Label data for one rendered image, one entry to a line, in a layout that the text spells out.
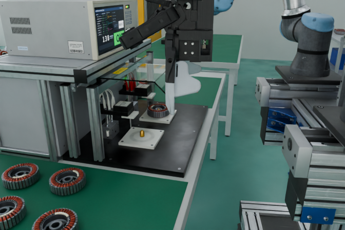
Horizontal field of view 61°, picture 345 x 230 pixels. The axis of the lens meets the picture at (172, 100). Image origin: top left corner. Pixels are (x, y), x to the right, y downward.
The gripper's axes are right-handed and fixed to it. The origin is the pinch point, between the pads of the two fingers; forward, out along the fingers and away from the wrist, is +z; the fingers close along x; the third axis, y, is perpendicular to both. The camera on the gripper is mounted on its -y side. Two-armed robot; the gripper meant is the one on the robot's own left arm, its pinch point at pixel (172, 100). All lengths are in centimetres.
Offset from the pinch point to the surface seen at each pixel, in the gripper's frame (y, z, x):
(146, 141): -16, 37, 50
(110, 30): -31, -6, 60
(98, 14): -32, -12, 52
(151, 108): -19, 33, 77
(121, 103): -27, 23, 56
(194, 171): 4, 40, 36
